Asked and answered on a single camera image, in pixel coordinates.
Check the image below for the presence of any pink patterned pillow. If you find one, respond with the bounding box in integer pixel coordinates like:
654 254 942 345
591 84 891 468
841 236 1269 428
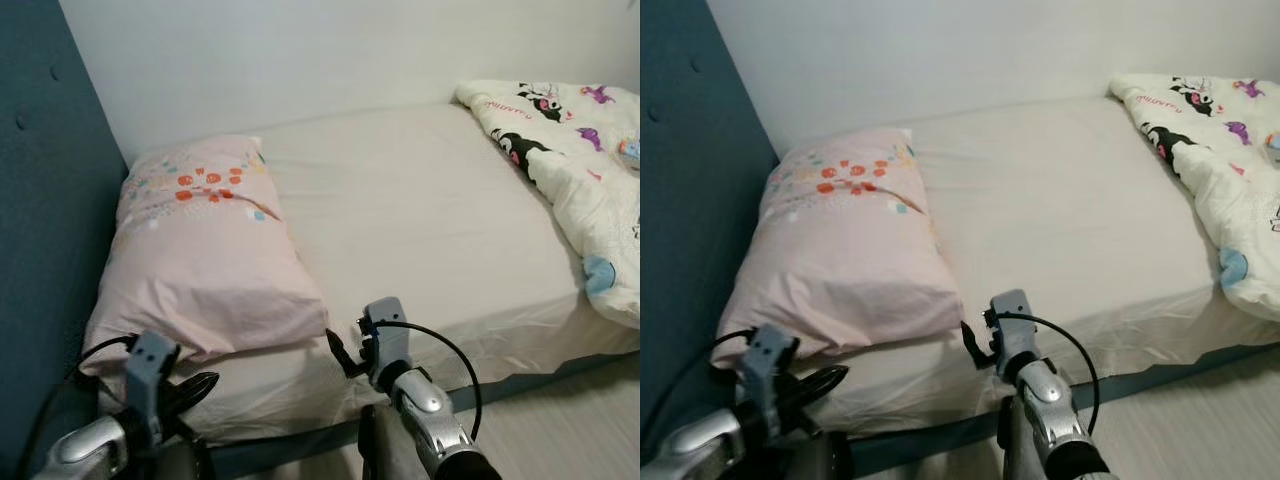
712 128 964 369
80 135 331 376

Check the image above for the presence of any grey robot left leg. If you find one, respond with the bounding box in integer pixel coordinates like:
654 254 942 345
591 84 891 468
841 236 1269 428
150 440 216 480
780 430 856 480

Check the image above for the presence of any grey robot leg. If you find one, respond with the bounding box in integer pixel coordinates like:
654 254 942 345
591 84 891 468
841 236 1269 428
780 430 856 480
150 440 216 480
998 398 1031 480
358 405 406 480

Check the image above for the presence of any grey robot right leg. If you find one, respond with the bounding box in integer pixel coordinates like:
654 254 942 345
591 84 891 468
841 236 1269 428
358 405 406 480
998 398 1031 480

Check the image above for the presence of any beige sheeted mattress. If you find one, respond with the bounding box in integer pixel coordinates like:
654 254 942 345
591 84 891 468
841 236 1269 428
95 100 641 441
740 95 1280 436

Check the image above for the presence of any blue padded headboard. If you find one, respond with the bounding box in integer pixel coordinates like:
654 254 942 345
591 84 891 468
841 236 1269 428
0 0 129 471
640 0 781 441

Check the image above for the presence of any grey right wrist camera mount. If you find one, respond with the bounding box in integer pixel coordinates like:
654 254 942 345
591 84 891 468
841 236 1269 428
988 290 1036 379
358 297 411 386

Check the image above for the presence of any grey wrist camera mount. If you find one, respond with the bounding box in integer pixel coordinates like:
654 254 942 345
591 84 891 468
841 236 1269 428
742 323 801 441
358 297 411 386
988 290 1036 379
125 331 181 446

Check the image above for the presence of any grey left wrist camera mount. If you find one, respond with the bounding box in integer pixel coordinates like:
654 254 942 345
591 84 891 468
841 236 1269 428
742 323 801 441
125 331 181 446

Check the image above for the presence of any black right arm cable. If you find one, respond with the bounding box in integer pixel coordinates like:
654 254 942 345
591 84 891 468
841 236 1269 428
375 320 484 441
1000 313 1101 436

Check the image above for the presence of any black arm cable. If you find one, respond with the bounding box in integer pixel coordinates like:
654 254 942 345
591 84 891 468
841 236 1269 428
375 320 484 441
20 335 136 471
645 328 756 451
1000 313 1101 436

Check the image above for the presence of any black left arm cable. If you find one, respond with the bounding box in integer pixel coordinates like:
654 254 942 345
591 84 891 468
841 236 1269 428
645 328 756 451
20 335 136 471

